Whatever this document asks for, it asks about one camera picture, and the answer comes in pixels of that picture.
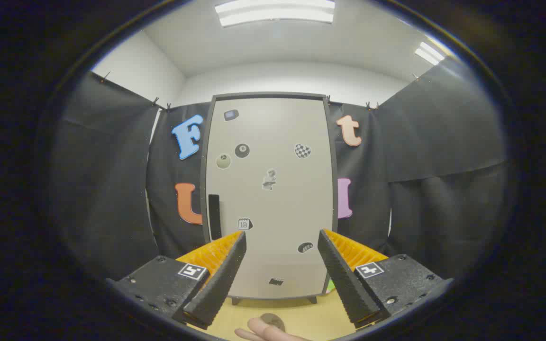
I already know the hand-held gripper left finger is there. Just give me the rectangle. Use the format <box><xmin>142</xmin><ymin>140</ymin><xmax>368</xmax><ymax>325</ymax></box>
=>
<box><xmin>106</xmin><ymin>231</ymin><xmax>247</xmax><ymax>331</ymax></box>

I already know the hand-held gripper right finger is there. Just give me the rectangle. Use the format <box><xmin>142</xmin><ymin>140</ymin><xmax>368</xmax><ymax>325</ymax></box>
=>
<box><xmin>318</xmin><ymin>229</ymin><xmax>454</xmax><ymax>330</ymax></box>

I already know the black door handle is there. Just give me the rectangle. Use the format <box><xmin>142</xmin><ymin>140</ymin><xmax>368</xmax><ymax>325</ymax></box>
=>
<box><xmin>208</xmin><ymin>194</ymin><xmax>222</xmax><ymax>241</ymax></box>

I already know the brown fuzzy slipper shoe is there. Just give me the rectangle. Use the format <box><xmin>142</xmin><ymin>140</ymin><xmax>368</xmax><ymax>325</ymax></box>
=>
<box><xmin>260</xmin><ymin>313</ymin><xmax>286</xmax><ymax>332</ymax></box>

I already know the grey shoe cabinet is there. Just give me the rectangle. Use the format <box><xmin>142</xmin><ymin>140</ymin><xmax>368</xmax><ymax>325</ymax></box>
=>
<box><xmin>200</xmin><ymin>92</ymin><xmax>339</xmax><ymax>305</ymax></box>

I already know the black backdrop cloth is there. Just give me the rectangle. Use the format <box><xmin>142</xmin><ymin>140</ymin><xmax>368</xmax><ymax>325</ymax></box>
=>
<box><xmin>48</xmin><ymin>57</ymin><xmax>508</xmax><ymax>281</ymax></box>

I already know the small ceiling light panel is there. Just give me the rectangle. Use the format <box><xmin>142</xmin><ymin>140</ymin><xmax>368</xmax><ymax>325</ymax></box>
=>
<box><xmin>414</xmin><ymin>42</ymin><xmax>446</xmax><ymax>66</ymax></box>

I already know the large ceiling light panel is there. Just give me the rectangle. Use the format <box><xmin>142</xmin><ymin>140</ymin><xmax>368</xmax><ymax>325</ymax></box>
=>
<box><xmin>215</xmin><ymin>0</ymin><xmax>335</xmax><ymax>27</ymax></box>

